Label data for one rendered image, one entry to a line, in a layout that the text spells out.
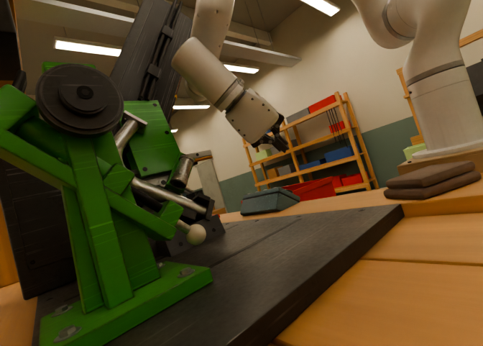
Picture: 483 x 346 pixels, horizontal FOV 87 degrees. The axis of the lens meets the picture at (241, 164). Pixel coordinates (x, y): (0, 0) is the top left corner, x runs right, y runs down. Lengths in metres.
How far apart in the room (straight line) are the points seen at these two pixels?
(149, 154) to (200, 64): 0.24
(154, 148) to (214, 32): 0.31
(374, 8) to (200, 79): 0.51
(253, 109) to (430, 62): 0.43
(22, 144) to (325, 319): 0.30
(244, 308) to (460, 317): 0.14
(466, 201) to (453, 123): 0.38
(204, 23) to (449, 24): 0.55
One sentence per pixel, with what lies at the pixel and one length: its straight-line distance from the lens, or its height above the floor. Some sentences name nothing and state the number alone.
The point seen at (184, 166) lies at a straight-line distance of 0.60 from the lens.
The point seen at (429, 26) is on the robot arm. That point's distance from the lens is 0.77.
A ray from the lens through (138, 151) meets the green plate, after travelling 0.63.
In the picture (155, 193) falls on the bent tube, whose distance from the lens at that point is 0.55.
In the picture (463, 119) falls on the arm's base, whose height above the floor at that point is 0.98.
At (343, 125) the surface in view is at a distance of 5.71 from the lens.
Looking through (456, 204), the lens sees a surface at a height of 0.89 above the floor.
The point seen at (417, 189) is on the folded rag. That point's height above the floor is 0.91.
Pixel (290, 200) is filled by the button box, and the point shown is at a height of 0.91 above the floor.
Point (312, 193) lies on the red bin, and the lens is 0.89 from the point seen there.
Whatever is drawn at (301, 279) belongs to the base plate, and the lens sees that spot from 0.24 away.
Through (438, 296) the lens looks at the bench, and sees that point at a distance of 0.24.
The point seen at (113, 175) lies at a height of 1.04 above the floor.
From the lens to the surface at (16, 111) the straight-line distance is 0.32.
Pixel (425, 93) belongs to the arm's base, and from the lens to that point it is 0.77.
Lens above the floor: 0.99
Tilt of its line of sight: 4 degrees up
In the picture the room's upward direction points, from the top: 17 degrees counter-clockwise
